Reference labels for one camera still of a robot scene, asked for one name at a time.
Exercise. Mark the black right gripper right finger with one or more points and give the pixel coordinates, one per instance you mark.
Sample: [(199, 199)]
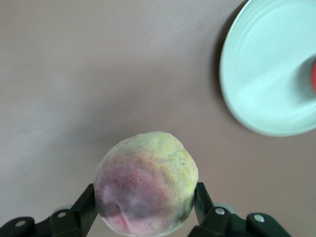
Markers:
[(212, 222)]

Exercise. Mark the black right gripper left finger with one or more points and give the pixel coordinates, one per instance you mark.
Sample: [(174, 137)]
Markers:
[(79, 214)]

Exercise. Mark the yellow-pink peach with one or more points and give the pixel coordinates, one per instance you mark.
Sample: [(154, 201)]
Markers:
[(145, 182)]

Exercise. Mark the red pomegranate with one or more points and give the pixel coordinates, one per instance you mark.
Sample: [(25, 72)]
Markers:
[(313, 76)]

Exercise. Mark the brown table cover mat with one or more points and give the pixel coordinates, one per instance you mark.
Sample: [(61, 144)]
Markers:
[(74, 74)]

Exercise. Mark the pale green round plate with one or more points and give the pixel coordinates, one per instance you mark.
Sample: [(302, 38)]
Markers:
[(266, 61)]

